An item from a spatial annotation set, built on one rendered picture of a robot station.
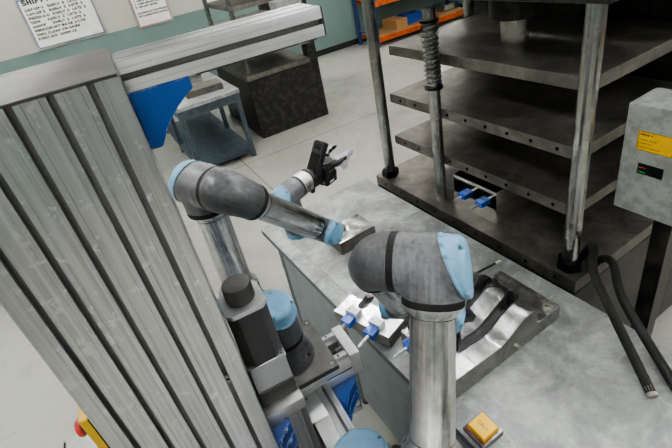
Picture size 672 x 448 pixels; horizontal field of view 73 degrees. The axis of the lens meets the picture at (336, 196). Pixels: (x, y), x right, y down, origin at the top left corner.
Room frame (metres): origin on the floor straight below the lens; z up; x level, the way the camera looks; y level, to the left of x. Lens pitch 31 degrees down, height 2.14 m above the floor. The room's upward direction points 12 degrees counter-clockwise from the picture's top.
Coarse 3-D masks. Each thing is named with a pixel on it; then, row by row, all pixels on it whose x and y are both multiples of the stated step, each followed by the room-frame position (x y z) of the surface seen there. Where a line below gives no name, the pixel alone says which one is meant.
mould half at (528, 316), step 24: (528, 288) 1.21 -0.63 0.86; (480, 312) 1.11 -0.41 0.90; (528, 312) 1.04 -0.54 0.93; (552, 312) 1.08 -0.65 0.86; (408, 336) 1.08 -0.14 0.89; (504, 336) 1.00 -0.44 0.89; (528, 336) 1.03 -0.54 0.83; (456, 360) 0.95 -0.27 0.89; (480, 360) 0.93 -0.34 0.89; (504, 360) 0.98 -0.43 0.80; (456, 384) 0.88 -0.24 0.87
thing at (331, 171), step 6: (324, 162) 1.37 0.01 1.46; (330, 162) 1.36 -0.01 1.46; (324, 168) 1.35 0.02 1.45; (330, 168) 1.36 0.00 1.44; (312, 174) 1.31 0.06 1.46; (324, 174) 1.35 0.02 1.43; (330, 174) 1.37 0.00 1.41; (336, 174) 1.39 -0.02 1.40; (318, 180) 1.35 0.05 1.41; (324, 180) 1.36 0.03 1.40; (330, 180) 1.38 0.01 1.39; (312, 192) 1.32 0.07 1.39
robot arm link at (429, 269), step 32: (416, 256) 0.62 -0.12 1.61; (448, 256) 0.60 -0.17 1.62; (416, 288) 0.60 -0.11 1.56; (448, 288) 0.58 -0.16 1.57; (416, 320) 0.58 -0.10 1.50; (448, 320) 0.57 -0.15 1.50; (416, 352) 0.56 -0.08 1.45; (448, 352) 0.54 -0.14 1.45; (416, 384) 0.53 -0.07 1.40; (448, 384) 0.52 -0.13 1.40; (416, 416) 0.50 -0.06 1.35; (448, 416) 0.49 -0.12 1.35
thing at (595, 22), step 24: (600, 24) 1.32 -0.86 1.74; (600, 48) 1.32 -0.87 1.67; (600, 72) 1.33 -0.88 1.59; (384, 96) 2.37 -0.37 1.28; (384, 120) 2.36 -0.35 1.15; (576, 120) 1.35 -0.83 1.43; (384, 144) 2.37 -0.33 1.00; (576, 144) 1.34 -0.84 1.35; (384, 168) 2.40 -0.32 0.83; (576, 168) 1.33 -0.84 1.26; (576, 192) 1.33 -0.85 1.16; (576, 216) 1.32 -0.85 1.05; (576, 240) 1.32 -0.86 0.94; (576, 264) 1.31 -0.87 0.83
